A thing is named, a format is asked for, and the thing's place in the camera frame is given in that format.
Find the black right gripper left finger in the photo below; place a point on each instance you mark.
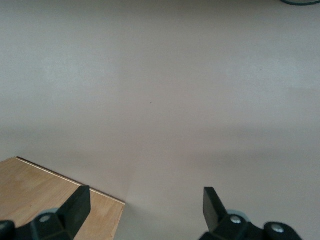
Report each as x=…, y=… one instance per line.
x=72, y=212

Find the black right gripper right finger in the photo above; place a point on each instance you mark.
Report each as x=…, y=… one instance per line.
x=212, y=212

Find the light wooden board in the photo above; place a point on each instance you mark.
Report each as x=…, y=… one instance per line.
x=25, y=182

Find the brown table mat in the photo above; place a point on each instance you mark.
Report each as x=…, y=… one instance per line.
x=160, y=75

